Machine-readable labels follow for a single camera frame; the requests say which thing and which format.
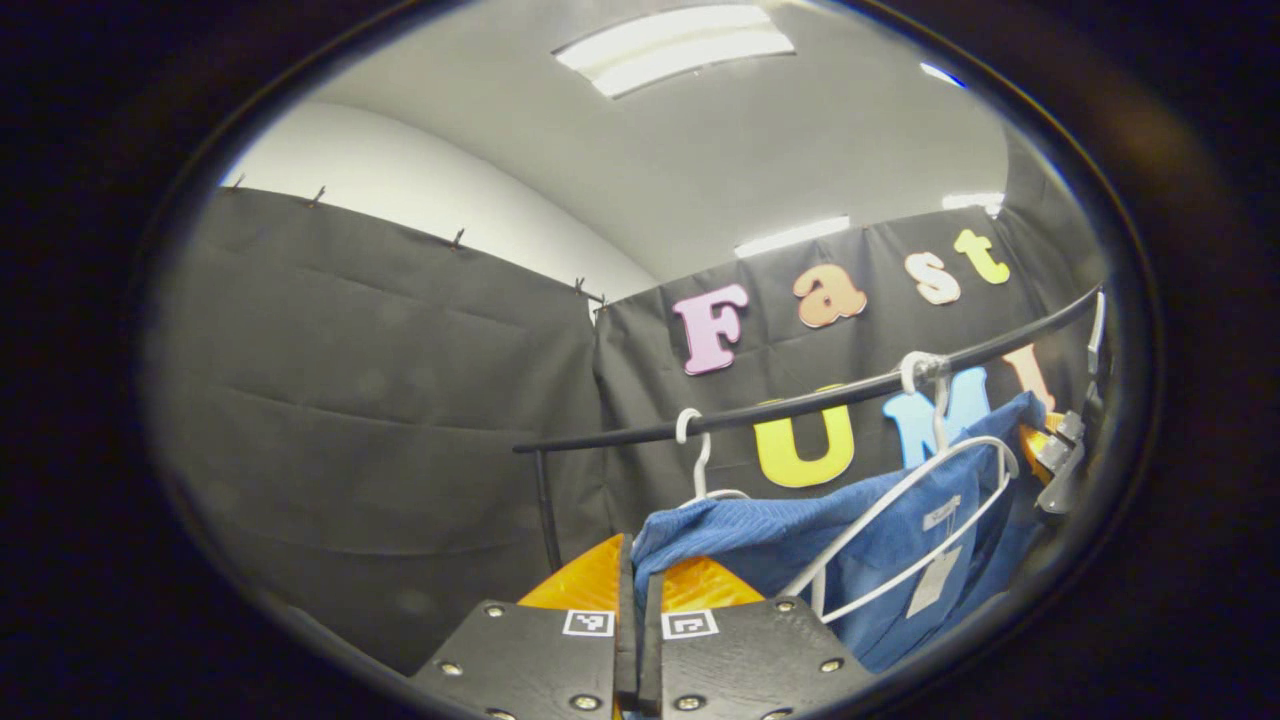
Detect long ceiling light panel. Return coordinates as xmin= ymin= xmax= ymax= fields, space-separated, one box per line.
xmin=734 ymin=215 xmax=852 ymax=260

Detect black metal clothes rack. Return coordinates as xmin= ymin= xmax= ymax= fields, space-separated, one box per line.
xmin=513 ymin=285 xmax=1102 ymax=576

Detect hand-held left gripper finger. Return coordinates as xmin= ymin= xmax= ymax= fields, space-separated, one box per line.
xmin=638 ymin=555 xmax=876 ymax=720
xmin=408 ymin=533 xmax=639 ymax=720

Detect blue corduroy jacket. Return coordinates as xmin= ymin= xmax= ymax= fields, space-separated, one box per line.
xmin=630 ymin=391 xmax=1053 ymax=674

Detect empty white plastic hanger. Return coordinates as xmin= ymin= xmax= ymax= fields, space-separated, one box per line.
xmin=674 ymin=407 xmax=752 ymax=507

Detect black backdrop cloth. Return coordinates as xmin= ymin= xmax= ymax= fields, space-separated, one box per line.
xmin=150 ymin=130 xmax=1111 ymax=676

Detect large ceiling light panel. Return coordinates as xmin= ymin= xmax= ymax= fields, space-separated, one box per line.
xmin=553 ymin=5 xmax=797 ymax=99

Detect white paper price tag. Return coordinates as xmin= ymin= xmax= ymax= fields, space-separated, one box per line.
xmin=904 ymin=544 xmax=964 ymax=620

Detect white plastic clothes hanger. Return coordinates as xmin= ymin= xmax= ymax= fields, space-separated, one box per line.
xmin=779 ymin=351 xmax=1022 ymax=627

